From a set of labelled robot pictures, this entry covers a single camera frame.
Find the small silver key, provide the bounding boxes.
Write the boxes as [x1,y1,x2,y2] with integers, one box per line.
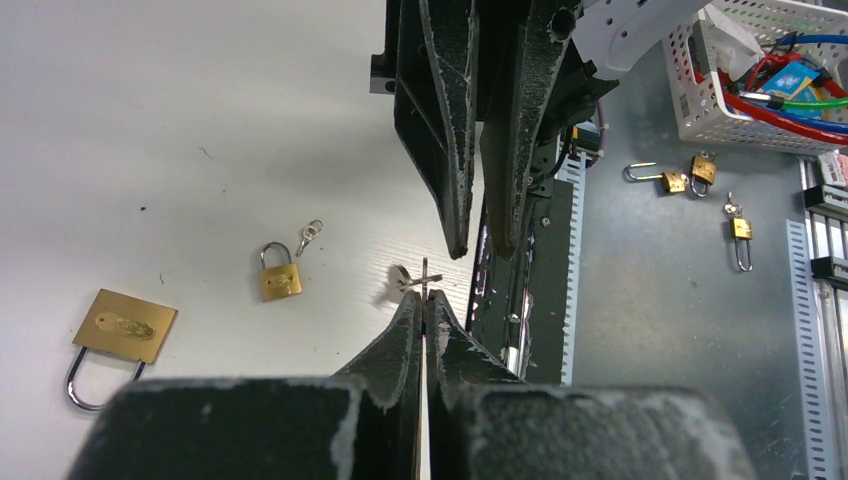
[295,219,323,257]

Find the brass padlock with key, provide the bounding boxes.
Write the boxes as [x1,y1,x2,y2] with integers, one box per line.
[724,192,753,272]

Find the blue cable loop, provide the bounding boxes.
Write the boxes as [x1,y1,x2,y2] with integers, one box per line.
[735,33,848,137]

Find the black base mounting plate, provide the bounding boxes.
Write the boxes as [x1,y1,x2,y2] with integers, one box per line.
[465,180,574,385]

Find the small brass padlock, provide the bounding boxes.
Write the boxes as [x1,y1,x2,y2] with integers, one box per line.
[258,241,302,302]

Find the brass padlock long shackle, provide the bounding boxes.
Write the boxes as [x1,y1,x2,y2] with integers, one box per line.
[623,162,689,194]

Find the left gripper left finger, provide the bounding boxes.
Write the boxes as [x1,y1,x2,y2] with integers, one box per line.
[69,292,422,479]

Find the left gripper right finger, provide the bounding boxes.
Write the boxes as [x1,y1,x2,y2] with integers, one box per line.
[425,290,756,479]

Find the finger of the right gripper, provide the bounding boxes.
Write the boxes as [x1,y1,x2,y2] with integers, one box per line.
[394,1,479,259]
[480,1,582,259]

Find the silver keys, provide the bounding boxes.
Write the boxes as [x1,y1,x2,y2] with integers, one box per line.
[383,264,443,303]

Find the white plastic basket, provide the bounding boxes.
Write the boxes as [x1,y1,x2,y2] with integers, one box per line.
[661,1,847,155]

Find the large brass padlock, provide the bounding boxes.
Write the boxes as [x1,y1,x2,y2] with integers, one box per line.
[65,289,179,413]

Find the brass padlock on metal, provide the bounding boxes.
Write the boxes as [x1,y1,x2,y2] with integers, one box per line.
[689,152,717,198]

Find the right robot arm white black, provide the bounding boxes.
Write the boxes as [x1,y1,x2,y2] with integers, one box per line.
[372,1,701,259]

